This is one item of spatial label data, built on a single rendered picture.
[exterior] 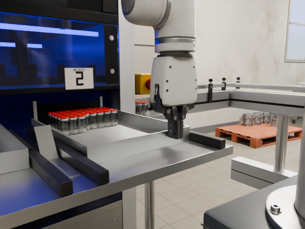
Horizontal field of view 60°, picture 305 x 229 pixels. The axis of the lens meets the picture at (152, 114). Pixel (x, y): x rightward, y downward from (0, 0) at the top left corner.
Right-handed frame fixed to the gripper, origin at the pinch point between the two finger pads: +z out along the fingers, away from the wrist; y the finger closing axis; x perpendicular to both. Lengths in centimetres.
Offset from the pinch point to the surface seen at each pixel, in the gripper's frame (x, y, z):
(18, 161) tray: -6.9, 29.6, 2.4
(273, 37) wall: -217, -464, -77
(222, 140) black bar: 7.1, -7.0, 2.5
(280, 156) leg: -18, -86, 29
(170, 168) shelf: 7.0, 8.0, 5.1
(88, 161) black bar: 1.9, 21.1, 2.2
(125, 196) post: -33.7, -7.8, 30.2
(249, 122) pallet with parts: -186, -339, 66
